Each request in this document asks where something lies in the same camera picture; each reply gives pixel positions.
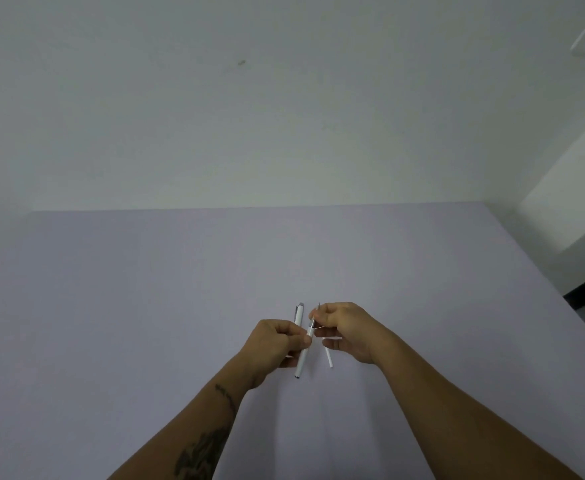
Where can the white pen refill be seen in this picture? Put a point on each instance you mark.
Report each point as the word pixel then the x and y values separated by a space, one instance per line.
pixel 329 357

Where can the person's left hand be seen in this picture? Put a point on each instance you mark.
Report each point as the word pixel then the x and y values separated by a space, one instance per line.
pixel 267 349

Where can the person's right forearm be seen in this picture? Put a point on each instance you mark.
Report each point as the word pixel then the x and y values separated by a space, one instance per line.
pixel 462 424

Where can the white pen body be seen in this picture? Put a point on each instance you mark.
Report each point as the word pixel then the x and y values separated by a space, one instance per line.
pixel 303 362

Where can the person's left forearm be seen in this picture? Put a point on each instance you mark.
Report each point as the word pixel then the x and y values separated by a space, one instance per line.
pixel 182 434

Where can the white pen cap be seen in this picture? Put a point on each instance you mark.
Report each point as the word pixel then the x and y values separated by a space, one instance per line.
pixel 299 314

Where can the person's right hand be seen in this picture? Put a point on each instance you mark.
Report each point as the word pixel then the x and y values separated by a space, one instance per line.
pixel 357 334

